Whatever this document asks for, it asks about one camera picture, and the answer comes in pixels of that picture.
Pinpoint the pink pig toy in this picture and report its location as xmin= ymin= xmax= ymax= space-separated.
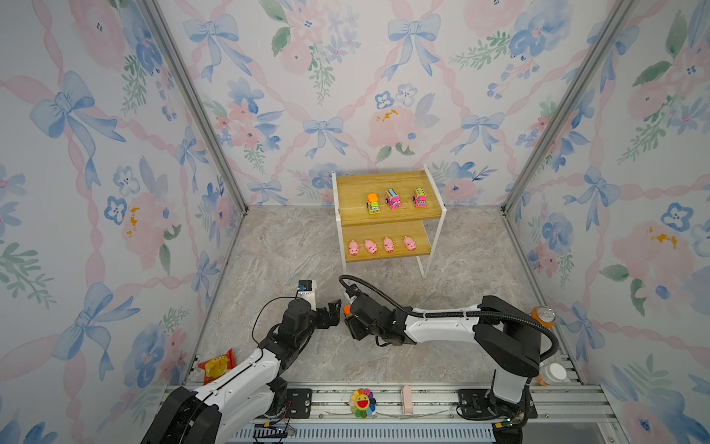
xmin=383 ymin=237 xmax=395 ymax=253
xmin=365 ymin=240 xmax=378 ymax=255
xmin=403 ymin=236 xmax=417 ymax=252
xmin=349 ymin=240 xmax=360 ymax=257

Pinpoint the pink toy truck blue top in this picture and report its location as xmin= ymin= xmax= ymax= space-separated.
xmin=386 ymin=188 xmax=402 ymax=210

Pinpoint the pink toy truck green top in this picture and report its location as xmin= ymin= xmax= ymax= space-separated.
xmin=412 ymin=187 xmax=428 ymax=209

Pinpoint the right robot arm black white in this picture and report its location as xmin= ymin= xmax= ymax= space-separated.
xmin=344 ymin=292 xmax=559 ymax=428

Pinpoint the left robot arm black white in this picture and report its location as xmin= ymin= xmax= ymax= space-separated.
xmin=142 ymin=295 xmax=342 ymax=443

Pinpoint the rainbow smiling flower toy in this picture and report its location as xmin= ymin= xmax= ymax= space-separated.
xmin=349 ymin=388 xmax=377 ymax=419

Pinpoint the pink rectangular block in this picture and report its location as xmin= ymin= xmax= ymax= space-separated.
xmin=401 ymin=385 xmax=413 ymax=416

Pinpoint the red yellow snack packet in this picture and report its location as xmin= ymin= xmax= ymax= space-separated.
xmin=198 ymin=349 xmax=237 ymax=385

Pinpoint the orange drink can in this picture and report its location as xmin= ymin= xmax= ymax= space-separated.
xmin=531 ymin=305 xmax=557 ymax=329

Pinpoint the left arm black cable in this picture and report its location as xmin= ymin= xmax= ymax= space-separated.
xmin=250 ymin=295 xmax=298 ymax=345

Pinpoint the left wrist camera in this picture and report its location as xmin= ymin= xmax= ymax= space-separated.
xmin=296 ymin=279 xmax=317 ymax=311

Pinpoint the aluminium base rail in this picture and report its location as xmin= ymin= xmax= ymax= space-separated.
xmin=225 ymin=383 xmax=630 ymax=443

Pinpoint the wooden two-tier shelf white frame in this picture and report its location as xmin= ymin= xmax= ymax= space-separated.
xmin=331 ymin=168 xmax=447 ymax=278

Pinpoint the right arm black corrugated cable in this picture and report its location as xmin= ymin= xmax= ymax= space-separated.
xmin=337 ymin=274 xmax=561 ymax=363

